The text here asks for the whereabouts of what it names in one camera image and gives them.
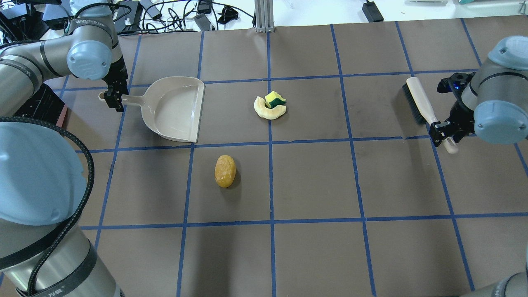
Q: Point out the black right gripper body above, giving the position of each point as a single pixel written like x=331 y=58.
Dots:
x=460 y=111

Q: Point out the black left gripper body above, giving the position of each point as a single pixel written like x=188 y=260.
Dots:
x=117 y=74

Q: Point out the white hand brush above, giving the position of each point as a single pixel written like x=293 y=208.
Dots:
x=423 y=113

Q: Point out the beige plastic dustpan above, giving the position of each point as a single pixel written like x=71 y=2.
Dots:
x=171 y=107

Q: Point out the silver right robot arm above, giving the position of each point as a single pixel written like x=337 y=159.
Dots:
x=491 y=102

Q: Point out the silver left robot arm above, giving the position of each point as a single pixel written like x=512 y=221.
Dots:
x=90 y=50

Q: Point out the black trash bag bin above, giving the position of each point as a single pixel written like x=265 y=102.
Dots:
x=44 y=105

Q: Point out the brown potato-shaped bread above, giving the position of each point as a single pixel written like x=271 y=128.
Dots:
x=225 y=171

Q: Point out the black power adapter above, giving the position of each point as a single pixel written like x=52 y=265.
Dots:
x=371 y=12

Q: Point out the pale yellow crescent foam piece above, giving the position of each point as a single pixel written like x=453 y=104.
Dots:
x=268 y=113

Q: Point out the yellow green sponge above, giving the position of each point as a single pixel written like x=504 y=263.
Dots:
x=273 y=100

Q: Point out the aluminium frame post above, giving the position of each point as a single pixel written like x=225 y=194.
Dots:
x=264 y=22

